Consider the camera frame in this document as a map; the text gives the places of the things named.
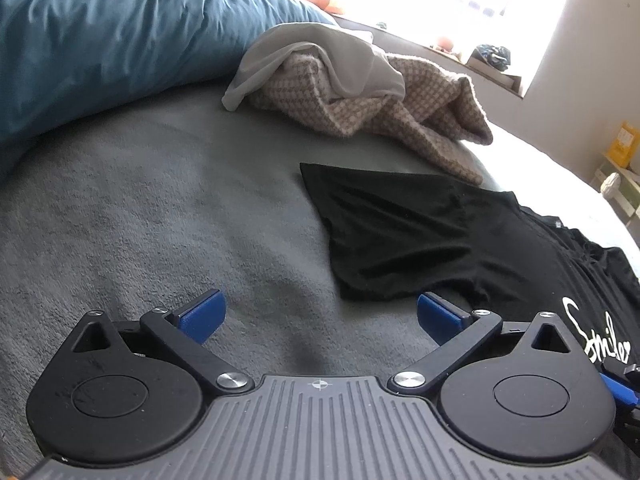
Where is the black garment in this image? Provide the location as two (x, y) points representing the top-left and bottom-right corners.
(299, 164), (584, 321)

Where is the black printed t-shirt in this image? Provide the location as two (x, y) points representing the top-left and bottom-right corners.
(514, 204), (640, 376)

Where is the grey fleece bed blanket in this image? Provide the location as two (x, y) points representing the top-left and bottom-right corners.
(0, 79), (501, 476)

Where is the beige checked knit garment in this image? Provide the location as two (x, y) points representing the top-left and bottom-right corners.
(250, 53), (494, 185)

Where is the yellow box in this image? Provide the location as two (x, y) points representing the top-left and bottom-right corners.
(605, 122), (640, 168)

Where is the dark bundle on windowsill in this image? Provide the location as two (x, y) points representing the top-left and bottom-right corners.
(465, 44), (522, 94)

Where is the white cloth garment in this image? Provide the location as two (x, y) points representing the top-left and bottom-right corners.
(222, 23), (406, 112)

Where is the blue duvet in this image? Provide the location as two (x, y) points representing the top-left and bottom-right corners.
(1, 0), (330, 174)

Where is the orange item on windowsill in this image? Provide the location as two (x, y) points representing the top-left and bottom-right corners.
(306, 0), (344, 15)

